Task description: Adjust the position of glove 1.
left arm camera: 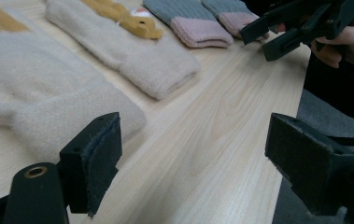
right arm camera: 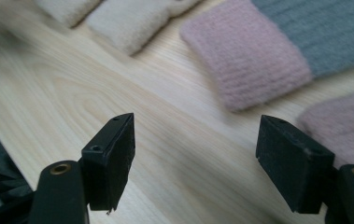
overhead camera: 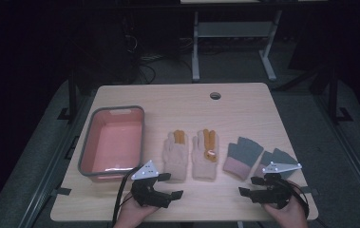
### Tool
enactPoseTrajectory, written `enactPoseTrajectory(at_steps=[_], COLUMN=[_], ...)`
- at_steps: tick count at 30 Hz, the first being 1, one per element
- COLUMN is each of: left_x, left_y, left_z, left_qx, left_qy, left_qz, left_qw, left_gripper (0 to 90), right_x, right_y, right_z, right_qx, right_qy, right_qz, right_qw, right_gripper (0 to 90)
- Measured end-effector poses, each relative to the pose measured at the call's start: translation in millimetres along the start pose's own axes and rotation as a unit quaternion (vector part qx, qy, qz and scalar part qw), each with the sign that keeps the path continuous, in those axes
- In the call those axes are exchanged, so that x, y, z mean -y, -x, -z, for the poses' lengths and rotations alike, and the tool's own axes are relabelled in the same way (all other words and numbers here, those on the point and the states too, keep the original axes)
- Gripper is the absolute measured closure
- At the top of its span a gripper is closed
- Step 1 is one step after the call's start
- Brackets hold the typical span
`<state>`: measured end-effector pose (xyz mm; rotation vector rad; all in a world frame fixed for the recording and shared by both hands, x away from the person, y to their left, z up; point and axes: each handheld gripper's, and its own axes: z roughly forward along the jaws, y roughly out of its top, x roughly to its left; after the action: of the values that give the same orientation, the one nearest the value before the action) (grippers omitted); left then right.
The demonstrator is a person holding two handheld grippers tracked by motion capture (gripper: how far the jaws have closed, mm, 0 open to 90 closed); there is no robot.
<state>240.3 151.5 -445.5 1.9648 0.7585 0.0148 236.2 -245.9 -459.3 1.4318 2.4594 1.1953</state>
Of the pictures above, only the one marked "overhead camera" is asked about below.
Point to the aluminium floor rail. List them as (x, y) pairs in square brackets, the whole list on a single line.
[(46, 186), (358, 177)]

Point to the grey fingerless glove pink cuff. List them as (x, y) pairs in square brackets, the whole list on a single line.
[(279, 156), (244, 152)]

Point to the black post foot bracket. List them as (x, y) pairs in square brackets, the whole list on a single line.
[(64, 114), (344, 114)]

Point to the white metal table frame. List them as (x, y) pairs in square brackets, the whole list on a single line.
[(231, 29)]

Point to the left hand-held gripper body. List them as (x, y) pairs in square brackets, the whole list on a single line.
[(147, 193)]

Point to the beige glove orange fingers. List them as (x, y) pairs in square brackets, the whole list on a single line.
[(176, 158)]

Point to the black metal post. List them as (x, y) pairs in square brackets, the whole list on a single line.
[(72, 95), (332, 95)]

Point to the beige glove white label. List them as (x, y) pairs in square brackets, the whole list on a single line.
[(201, 167)]

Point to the pink basin grey rim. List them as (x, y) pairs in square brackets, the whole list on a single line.
[(114, 142)]

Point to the person's right hand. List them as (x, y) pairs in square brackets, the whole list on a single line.
[(285, 217)]

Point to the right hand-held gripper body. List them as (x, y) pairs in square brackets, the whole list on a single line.
[(272, 193)]

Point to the person's left hand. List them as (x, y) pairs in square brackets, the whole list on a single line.
[(133, 215)]

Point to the grey tape strip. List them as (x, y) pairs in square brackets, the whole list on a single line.
[(312, 190), (61, 191)]

